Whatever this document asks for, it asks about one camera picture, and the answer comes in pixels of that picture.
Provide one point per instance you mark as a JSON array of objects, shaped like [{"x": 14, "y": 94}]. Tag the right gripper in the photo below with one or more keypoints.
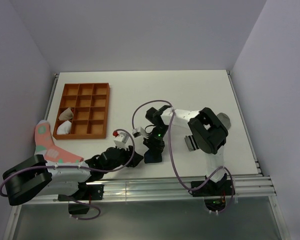
[{"x": 153, "y": 145}]

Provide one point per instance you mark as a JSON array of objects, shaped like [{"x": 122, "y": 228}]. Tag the aluminium frame rail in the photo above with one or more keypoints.
[{"x": 169, "y": 189}]

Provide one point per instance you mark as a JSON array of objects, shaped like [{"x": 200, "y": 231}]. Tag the dark blue patterned sock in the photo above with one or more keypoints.
[{"x": 152, "y": 157}]

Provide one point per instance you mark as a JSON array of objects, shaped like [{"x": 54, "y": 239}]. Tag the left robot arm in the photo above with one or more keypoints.
[{"x": 37, "y": 176}]

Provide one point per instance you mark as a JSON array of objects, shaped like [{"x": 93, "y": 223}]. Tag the pink green sock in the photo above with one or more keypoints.
[{"x": 44, "y": 145}]

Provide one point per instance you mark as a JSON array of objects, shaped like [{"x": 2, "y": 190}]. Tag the white rolled sock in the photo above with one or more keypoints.
[{"x": 64, "y": 128}]

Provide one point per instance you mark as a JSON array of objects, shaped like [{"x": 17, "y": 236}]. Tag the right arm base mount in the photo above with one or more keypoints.
[{"x": 220, "y": 190}]

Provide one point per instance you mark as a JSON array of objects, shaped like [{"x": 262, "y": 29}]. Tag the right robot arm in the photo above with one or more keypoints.
[{"x": 168, "y": 116}]

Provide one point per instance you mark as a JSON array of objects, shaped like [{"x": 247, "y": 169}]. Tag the orange compartment tray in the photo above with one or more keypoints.
[{"x": 89, "y": 105}]

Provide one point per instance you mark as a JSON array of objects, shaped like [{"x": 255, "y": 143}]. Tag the beige rolled sock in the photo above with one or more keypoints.
[{"x": 66, "y": 115}]

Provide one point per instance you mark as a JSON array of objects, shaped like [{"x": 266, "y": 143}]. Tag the grey striped sock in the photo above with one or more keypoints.
[{"x": 209, "y": 131}]

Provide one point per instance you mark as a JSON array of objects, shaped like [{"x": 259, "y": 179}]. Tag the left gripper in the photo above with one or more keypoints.
[{"x": 127, "y": 153}]

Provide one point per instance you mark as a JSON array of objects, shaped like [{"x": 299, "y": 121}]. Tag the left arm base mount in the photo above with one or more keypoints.
[{"x": 80, "y": 204}]

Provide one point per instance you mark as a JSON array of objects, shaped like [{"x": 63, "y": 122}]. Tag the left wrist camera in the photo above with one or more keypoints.
[{"x": 120, "y": 139}]

